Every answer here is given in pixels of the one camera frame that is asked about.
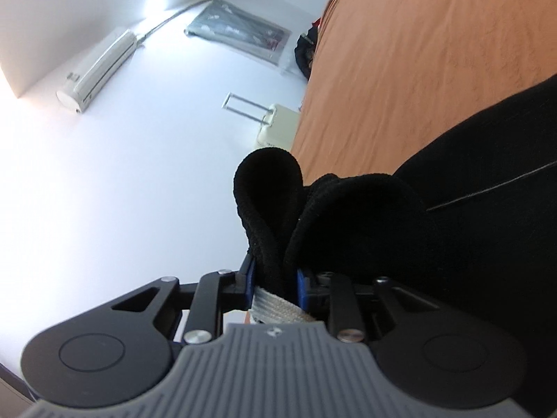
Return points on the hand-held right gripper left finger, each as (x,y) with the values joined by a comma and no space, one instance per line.
(249,278)

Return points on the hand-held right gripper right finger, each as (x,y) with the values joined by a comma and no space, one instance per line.
(302,289)

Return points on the black pants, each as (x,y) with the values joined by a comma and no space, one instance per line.
(357,226)

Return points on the white suitcase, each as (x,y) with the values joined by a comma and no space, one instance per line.
(278,124)

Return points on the pile of dark clothes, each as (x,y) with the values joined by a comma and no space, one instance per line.
(304,52)

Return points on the sheer window curtain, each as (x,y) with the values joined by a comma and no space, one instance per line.
(239,30)

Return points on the white air conditioner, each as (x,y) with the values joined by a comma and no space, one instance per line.
(98,72)

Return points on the brown bedspread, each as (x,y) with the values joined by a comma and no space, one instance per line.
(413,52)

